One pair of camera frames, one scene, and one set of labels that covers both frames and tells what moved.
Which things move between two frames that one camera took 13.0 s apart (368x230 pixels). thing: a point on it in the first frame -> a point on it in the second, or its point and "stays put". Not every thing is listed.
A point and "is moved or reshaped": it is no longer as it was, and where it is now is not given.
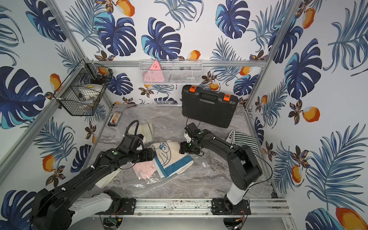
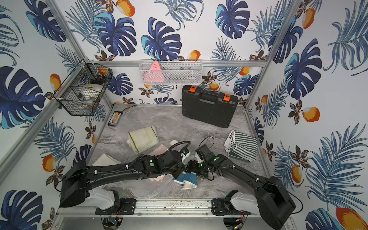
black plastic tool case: (208, 106) stays put
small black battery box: (115, 117) stays put
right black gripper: (183, 149) -> (191, 167)
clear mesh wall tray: (171, 72) stays put
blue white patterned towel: (169, 160) is moved or reshaped
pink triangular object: (154, 74) stays put
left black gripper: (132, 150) -> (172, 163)
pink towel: (143, 168) is moved or reshaped
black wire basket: (79, 92) stays put
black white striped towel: (239, 138) stays put
